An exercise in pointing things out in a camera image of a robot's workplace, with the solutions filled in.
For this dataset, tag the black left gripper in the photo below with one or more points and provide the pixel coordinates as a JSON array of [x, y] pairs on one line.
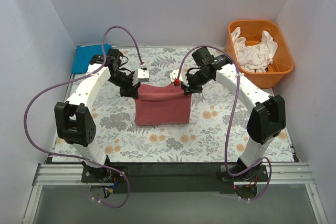
[[128, 90]]

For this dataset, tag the floral table mat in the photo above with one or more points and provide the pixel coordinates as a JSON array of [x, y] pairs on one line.
[[202, 140]]

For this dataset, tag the white t shirts in basket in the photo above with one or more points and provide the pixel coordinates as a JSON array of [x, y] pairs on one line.
[[255, 58]]

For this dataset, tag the folded blue t shirt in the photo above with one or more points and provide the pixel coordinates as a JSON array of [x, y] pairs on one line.
[[83, 56]]

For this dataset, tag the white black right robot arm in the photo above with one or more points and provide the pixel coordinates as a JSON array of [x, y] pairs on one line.
[[267, 113]]

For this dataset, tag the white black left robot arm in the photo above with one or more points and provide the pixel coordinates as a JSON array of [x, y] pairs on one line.
[[74, 122]]

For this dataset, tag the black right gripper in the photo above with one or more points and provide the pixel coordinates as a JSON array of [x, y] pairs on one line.
[[189, 88]]

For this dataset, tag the aluminium frame rail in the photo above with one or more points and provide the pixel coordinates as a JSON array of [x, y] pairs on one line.
[[71, 174]]

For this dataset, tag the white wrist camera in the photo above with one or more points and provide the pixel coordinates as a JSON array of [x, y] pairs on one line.
[[178, 78], [141, 75]]

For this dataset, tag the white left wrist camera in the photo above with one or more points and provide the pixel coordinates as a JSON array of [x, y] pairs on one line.
[[141, 75]]

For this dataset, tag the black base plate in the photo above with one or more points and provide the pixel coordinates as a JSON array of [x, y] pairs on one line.
[[185, 177]]

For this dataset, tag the orange plastic basket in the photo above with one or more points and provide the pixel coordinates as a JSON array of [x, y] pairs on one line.
[[282, 61]]

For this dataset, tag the red t shirt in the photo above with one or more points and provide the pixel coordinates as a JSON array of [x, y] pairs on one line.
[[162, 105]]

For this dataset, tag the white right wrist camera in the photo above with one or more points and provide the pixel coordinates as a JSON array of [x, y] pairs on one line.
[[178, 78]]

